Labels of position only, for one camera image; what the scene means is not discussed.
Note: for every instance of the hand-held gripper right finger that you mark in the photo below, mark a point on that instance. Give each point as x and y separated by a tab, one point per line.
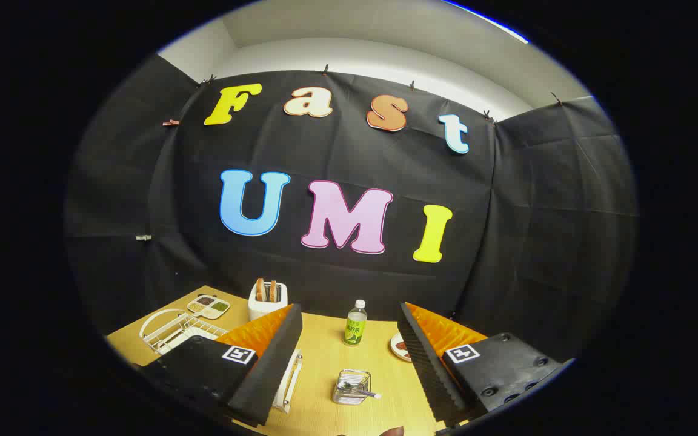
428	369

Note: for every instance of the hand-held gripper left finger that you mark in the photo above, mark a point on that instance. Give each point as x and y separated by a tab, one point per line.
270	369

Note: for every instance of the metal spoon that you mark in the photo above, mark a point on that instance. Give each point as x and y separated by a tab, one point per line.
361	392

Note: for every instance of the white dish with meat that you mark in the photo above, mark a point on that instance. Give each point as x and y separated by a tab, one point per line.
395	345

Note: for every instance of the red meat slice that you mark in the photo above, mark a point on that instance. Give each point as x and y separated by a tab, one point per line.
402	347

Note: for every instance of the white toaster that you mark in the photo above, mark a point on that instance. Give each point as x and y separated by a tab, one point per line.
261	310

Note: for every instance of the toast bread slice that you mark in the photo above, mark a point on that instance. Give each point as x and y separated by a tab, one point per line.
272	291
260	289

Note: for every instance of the green label drink bottle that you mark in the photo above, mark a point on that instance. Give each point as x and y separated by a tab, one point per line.
355	327

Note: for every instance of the white divided seasoning tray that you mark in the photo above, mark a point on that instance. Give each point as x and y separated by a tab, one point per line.
208	306

